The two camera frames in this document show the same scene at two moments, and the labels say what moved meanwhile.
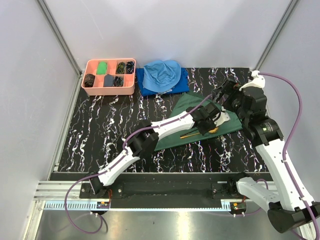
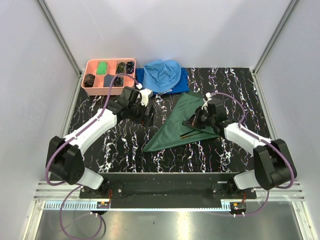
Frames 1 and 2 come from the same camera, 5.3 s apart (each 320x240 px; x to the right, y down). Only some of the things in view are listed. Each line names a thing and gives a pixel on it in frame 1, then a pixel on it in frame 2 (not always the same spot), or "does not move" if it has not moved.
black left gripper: x=204 y=131 to x=148 y=121
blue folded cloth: x=182 y=85 does not move
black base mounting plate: x=170 y=192 does not move
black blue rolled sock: x=130 y=66 does not move
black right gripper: x=231 y=88 to x=192 y=121
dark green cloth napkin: x=193 y=99 does not move
